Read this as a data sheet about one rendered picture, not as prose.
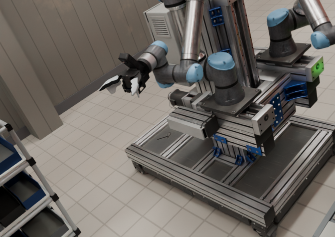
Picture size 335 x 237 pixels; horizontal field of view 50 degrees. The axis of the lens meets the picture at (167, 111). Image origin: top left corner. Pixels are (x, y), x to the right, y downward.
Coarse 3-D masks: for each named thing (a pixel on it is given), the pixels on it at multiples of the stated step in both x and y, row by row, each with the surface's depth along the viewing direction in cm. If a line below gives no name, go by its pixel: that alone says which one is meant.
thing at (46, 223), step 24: (0, 120) 200; (0, 144) 223; (0, 168) 197; (24, 168) 202; (0, 192) 227; (24, 192) 224; (48, 192) 216; (0, 216) 207; (24, 216) 209; (48, 216) 246
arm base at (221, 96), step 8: (216, 88) 176; (224, 88) 172; (232, 88) 172; (240, 88) 175; (216, 96) 177; (224, 96) 174; (232, 96) 173; (240, 96) 174; (224, 104) 175; (232, 104) 174
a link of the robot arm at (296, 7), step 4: (296, 0) 192; (296, 4) 189; (292, 8) 194; (296, 8) 189; (300, 8) 187; (296, 12) 189; (300, 12) 188; (296, 16) 191; (300, 16) 190; (304, 16) 189; (296, 20) 191; (300, 20) 191; (304, 20) 191; (300, 24) 193; (304, 24) 194; (308, 24) 195; (296, 28) 195
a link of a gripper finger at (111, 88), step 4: (116, 76) 137; (108, 80) 136; (112, 80) 136; (116, 80) 136; (120, 80) 138; (104, 84) 135; (108, 84) 135; (112, 84) 136; (116, 84) 138; (120, 84) 139; (100, 88) 134; (104, 88) 135; (108, 88) 137; (112, 88) 138; (112, 92) 139
